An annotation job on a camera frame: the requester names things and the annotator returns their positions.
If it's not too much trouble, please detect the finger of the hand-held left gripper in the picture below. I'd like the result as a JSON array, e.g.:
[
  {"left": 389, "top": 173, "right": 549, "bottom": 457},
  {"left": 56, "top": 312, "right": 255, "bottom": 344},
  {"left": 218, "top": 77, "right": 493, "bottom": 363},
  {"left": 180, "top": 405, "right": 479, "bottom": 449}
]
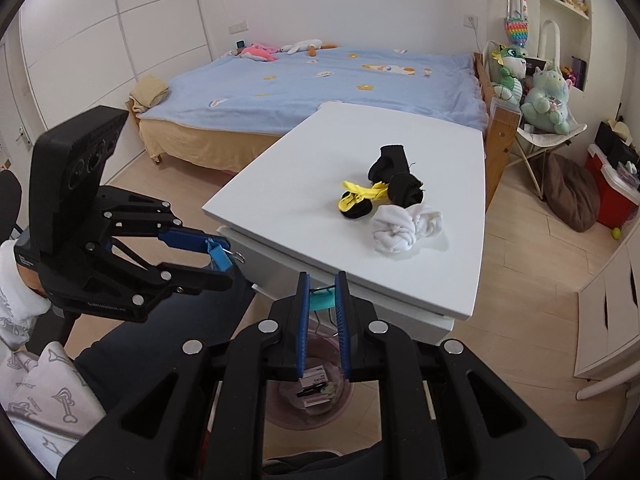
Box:
[
  {"left": 94, "top": 186, "right": 224, "bottom": 257},
  {"left": 107, "top": 236, "right": 236, "bottom": 311}
]

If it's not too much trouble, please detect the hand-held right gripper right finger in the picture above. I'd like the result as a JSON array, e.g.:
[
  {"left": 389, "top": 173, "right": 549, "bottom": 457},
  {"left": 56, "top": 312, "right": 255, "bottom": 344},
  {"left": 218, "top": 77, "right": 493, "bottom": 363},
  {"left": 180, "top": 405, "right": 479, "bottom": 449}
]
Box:
[{"left": 333, "top": 270, "right": 586, "bottom": 480}]

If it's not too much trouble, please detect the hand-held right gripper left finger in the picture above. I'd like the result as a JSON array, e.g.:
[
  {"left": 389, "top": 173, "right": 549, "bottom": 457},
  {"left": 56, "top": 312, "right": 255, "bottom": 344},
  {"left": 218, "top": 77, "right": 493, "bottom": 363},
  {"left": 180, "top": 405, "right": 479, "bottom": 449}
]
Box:
[{"left": 57, "top": 271, "right": 311, "bottom": 480}]

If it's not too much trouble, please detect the blue binder clip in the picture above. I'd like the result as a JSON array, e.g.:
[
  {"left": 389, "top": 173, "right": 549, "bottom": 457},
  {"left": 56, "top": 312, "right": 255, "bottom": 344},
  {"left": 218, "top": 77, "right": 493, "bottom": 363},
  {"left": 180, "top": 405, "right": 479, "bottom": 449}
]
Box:
[{"left": 204, "top": 238, "right": 246, "bottom": 271}]

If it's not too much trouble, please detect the teal binder clip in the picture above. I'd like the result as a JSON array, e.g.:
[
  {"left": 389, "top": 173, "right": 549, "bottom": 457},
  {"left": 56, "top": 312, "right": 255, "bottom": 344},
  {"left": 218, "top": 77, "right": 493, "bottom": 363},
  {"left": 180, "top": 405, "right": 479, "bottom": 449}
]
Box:
[{"left": 308, "top": 286, "right": 336, "bottom": 312}]

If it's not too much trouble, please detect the white cardboard box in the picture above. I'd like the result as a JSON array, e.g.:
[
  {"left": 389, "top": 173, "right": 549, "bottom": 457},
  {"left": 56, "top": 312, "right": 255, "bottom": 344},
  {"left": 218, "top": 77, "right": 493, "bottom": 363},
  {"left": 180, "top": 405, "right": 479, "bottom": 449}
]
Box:
[{"left": 300, "top": 367, "right": 331, "bottom": 387}]

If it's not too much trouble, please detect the pink trash bin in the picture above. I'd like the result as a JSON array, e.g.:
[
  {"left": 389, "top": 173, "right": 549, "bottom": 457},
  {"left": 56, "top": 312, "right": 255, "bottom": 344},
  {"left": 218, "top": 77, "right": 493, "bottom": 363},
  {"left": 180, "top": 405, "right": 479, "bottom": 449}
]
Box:
[{"left": 264, "top": 335, "right": 354, "bottom": 432}]

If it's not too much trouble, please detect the person's left forearm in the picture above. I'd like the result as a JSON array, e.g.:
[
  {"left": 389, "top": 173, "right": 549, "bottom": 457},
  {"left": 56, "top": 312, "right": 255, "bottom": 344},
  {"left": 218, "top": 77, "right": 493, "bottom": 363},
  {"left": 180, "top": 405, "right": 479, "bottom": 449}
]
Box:
[{"left": 0, "top": 240, "right": 52, "bottom": 349}]

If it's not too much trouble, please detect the black chair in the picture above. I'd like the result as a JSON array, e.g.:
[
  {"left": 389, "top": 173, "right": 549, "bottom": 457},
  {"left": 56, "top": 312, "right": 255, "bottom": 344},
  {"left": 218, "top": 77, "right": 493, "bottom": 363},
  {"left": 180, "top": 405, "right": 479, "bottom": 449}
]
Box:
[{"left": 0, "top": 169, "right": 25, "bottom": 241}]

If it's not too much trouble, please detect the folded yellow blanket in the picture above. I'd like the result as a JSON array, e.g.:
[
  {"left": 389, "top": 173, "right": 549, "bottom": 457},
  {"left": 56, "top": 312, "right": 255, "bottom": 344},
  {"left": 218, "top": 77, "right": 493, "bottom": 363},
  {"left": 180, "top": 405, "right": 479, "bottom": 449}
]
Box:
[{"left": 129, "top": 75, "right": 171, "bottom": 111}]

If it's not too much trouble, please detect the black yellow sock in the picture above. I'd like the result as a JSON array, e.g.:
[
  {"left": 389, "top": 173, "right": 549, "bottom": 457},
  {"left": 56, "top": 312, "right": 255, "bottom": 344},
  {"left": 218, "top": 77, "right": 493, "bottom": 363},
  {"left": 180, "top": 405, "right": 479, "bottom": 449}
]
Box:
[{"left": 337, "top": 194, "right": 374, "bottom": 220}]

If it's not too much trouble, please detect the rolled black sock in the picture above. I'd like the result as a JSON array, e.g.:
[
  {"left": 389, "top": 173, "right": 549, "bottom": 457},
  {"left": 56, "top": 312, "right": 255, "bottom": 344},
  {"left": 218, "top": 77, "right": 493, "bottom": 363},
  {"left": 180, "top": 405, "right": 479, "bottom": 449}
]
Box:
[{"left": 387, "top": 173, "right": 426, "bottom": 209}]

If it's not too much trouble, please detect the person's white patterned jacket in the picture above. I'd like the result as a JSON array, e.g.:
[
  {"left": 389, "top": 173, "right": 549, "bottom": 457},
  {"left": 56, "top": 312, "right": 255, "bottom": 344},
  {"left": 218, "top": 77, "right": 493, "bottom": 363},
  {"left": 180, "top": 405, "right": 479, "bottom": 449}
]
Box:
[{"left": 0, "top": 341, "right": 107, "bottom": 462}]

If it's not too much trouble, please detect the blue printed blanket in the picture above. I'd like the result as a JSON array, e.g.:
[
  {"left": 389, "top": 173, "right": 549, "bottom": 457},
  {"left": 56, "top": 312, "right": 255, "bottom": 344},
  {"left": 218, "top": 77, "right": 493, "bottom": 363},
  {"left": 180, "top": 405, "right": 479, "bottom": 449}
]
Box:
[{"left": 137, "top": 46, "right": 488, "bottom": 137}]

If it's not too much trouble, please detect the pink plush toy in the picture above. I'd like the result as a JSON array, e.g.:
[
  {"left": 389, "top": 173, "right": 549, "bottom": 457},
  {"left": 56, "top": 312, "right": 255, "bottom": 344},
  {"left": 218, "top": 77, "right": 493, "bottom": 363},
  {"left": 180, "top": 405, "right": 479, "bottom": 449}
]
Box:
[{"left": 235, "top": 41, "right": 280, "bottom": 63}]

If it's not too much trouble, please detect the white table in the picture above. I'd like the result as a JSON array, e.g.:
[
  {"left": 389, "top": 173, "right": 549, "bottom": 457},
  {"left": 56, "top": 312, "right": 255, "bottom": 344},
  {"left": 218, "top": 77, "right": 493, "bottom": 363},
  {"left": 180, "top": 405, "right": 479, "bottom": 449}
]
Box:
[{"left": 202, "top": 101, "right": 487, "bottom": 347}]

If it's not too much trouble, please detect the white goose plush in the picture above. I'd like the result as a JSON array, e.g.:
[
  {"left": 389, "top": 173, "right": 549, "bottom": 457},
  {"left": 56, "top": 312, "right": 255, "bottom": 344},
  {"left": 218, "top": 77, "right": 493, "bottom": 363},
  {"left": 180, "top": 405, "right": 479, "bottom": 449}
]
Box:
[{"left": 279, "top": 38, "right": 337, "bottom": 56}]

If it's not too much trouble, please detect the brown cushion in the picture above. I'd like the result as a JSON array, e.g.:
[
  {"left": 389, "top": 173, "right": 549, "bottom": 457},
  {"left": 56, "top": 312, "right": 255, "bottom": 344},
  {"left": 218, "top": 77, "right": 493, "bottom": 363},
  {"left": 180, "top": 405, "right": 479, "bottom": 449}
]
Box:
[{"left": 542, "top": 152, "right": 600, "bottom": 234}]

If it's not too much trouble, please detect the white drawer cabinet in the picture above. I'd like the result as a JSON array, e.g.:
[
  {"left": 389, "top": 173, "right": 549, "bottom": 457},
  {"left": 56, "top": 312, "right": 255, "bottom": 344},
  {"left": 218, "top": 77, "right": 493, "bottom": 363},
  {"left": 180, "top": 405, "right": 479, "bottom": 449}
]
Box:
[{"left": 572, "top": 239, "right": 640, "bottom": 402}]

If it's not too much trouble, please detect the white folding chair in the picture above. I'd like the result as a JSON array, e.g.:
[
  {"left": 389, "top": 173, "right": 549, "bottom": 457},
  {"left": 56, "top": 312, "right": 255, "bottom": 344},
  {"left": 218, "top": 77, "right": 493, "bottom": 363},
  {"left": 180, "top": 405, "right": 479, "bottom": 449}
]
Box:
[{"left": 514, "top": 119, "right": 587, "bottom": 202}]

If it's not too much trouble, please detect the red cooler box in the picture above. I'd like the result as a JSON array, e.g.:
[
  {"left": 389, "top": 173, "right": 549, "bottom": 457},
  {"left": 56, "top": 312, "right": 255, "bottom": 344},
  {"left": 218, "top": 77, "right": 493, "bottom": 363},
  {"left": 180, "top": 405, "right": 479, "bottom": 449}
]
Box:
[{"left": 585, "top": 143, "right": 640, "bottom": 230}]

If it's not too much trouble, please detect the teal dinosaur plush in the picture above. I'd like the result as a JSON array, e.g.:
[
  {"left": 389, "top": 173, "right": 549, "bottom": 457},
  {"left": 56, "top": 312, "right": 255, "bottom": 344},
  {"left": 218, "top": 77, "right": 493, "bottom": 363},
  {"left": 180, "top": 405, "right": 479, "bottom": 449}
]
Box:
[{"left": 519, "top": 67, "right": 574, "bottom": 135}]

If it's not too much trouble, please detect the green dragon plush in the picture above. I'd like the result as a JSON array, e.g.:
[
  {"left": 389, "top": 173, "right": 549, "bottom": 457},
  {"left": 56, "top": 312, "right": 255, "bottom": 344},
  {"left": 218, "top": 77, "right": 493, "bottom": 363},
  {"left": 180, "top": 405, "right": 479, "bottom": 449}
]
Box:
[{"left": 489, "top": 42, "right": 526, "bottom": 106}]

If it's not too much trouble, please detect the black bag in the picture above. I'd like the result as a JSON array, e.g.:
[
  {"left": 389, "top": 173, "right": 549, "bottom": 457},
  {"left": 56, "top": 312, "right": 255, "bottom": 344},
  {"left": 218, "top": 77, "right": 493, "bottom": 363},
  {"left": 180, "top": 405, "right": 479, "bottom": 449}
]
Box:
[{"left": 594, "top": 120, "right": 640, "bottom": 171}]

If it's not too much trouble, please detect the rainbow bubble bag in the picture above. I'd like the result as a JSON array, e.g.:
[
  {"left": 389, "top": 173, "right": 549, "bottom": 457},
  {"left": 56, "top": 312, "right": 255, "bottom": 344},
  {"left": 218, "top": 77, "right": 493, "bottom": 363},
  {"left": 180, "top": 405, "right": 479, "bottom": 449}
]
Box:
[{"left": 503, "top": 0, "right": 531, "bottom": 48}]

